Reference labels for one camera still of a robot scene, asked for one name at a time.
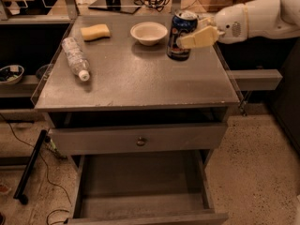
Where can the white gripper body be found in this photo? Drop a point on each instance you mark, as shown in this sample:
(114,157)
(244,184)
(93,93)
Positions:
(231,22)

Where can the white bowl with items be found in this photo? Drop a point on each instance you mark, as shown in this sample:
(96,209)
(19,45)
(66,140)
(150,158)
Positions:
(11,74)

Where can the grey drawer cabinet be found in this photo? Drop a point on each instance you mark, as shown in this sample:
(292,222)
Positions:
(135,85)

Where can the white paper bowl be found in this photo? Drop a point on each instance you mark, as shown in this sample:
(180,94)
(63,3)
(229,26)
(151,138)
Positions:
(149,33)

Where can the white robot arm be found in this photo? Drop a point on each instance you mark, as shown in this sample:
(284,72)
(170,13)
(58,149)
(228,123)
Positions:
(275,19)

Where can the yellow sponge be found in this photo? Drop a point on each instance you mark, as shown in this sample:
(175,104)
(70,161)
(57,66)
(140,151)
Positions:
(95,31)

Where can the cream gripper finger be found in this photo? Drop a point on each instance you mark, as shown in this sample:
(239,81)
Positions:
(206,22)
(200,38)

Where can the grey top drawer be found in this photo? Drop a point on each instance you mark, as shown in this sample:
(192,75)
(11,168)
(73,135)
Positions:
(110,140)

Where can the grey open middle drawer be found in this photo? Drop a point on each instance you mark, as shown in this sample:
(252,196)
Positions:
(163,188)

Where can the round metal drawer knob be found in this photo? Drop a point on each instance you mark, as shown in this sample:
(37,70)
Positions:
(141,141)

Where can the grey side shelf right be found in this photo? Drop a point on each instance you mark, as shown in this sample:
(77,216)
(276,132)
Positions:
(256,79)

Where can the black monitor stand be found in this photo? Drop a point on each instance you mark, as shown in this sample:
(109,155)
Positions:
(120,6)

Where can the black bar on floor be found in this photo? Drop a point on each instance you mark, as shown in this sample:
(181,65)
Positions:
(19,193)

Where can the blue pepsi can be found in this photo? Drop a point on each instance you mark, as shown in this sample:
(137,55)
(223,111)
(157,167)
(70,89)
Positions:
(183,22)

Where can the clear plastic water bottle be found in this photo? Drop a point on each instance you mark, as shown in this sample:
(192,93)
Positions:
(76,59)

